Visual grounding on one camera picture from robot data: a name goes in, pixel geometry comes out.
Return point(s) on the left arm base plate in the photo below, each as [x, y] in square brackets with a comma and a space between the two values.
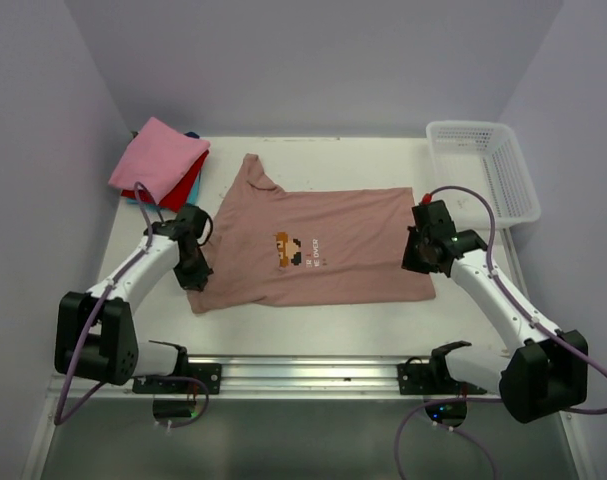
[193, 379]

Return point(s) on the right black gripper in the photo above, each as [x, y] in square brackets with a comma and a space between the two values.
[408, 260]

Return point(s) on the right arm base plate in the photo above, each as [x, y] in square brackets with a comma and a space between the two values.
[416, 376]

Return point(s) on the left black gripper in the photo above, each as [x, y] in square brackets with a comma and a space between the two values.
[197, 279]

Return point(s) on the dusty pink printed t shirt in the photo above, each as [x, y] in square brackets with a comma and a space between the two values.
[288, 249]

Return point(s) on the aluminium mounting rail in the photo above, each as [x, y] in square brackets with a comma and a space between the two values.
[307, 377]

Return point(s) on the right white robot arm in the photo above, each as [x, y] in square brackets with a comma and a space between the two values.
[543, 372]

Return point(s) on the red t shirt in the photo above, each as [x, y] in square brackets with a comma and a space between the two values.
[170, 178]

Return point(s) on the white plastic basket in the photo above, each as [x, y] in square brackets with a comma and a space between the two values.
[485, 157]

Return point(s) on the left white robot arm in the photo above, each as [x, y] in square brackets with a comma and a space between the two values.
[96, 335]

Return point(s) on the teal t shirt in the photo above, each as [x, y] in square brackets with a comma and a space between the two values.
[195, 190]

